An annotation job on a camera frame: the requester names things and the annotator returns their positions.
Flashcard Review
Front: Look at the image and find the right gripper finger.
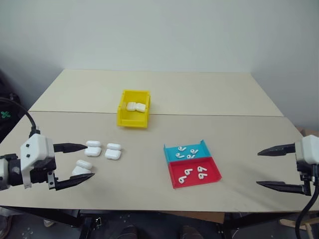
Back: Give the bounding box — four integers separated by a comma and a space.
256, 181, 305, 195
257, 142, 297, 157

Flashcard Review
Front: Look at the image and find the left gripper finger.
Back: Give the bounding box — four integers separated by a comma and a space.
52, 142, 87, 154
55, 173, 96, 192

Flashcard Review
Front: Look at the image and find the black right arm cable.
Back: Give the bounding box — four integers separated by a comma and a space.
295, 163, 319, 239

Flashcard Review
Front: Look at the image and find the yellow plastic bin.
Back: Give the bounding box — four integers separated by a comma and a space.
116, 89, 152, 129

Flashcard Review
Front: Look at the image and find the blue tray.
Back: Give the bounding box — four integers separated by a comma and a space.
163, 139, 212, 163

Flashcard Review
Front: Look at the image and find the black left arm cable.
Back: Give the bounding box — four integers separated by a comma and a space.
0, 97, 42, 137

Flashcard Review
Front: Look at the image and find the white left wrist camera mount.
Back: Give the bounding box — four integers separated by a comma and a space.
19, 134, 56, 190

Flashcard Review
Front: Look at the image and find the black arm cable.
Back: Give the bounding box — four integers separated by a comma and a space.
295, 163, 319, 239
0, 97, 42, 137

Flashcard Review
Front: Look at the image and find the wooden stool frame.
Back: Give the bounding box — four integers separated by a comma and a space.
279, 217, 316, 239

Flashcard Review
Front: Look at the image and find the black bag with green mark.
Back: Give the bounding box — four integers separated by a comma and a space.
0, 69, 28, 144

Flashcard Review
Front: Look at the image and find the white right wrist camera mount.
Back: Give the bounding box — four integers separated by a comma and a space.
295, 134, 319, 165

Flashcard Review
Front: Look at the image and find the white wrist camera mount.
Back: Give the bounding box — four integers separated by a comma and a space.
19, 134, 56, 190
295, 134, 319, 165

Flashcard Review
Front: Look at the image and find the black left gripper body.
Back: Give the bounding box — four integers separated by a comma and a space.
30, 157, 59, 191

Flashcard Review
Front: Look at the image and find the black table frame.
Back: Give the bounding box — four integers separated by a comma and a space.
0, 205, 302, 239

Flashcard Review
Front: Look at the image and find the red tray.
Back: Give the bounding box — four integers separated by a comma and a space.
168, 156, 222, 190

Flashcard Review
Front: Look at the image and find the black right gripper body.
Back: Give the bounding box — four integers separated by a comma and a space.
296, 160, 314, 197

